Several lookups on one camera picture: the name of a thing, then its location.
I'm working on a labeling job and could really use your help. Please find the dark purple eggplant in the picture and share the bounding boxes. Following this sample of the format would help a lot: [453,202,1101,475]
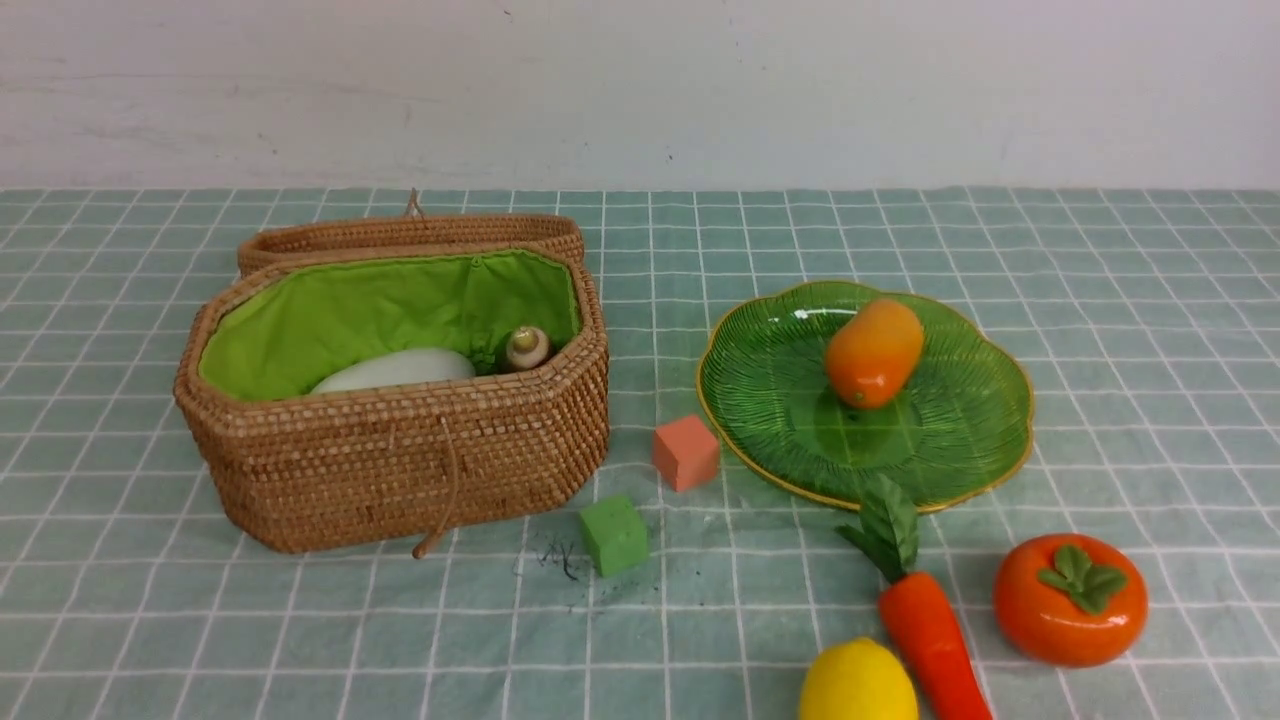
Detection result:
[498,325,561,374]

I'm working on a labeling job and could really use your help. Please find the white radish with leaves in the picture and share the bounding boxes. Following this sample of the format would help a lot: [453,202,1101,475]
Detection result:
[308,346,499,395]

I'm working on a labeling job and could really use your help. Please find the orange yellow mango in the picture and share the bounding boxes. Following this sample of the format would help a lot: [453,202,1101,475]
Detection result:
[824,297,925,410]

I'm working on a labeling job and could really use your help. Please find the orange carrot green leaves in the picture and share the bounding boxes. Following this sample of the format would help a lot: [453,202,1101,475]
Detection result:
[835,475,993,719]

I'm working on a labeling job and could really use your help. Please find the yellow lemon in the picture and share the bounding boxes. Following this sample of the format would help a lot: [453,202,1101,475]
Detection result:
[797,637,920,720]

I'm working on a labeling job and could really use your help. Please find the orange persimmon green calyx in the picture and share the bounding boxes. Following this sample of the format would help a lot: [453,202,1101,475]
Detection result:
[992,533,1149,667]

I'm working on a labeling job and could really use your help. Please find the salmon pink foam cube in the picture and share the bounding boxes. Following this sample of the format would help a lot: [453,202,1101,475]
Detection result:
[652,415,721,493]

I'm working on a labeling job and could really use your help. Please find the green foam cube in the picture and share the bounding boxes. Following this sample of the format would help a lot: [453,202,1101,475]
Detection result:
[579,495,650,578]

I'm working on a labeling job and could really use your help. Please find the green glass leaf plate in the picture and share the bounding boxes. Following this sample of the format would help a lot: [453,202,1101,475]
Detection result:
[695,281,1036,512]

